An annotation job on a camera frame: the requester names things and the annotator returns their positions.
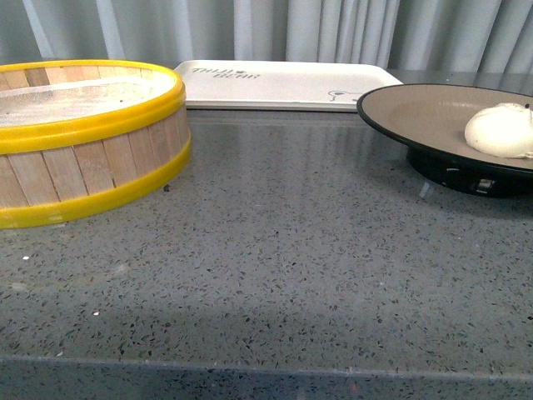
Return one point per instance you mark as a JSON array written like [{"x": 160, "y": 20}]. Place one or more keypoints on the brown plate with black rim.
[{"x": 430, "y": 119}]

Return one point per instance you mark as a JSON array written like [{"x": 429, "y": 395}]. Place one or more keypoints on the white steamed bun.
[{"x": 503, "y": 131}]

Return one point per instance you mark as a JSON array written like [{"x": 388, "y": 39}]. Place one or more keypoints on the white bear print tray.
[{"x": 291, "y": 86}]

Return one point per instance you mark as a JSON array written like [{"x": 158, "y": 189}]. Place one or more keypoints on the yellow rimmed bamboo steamer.
[{"x": 80, "y": 137}]

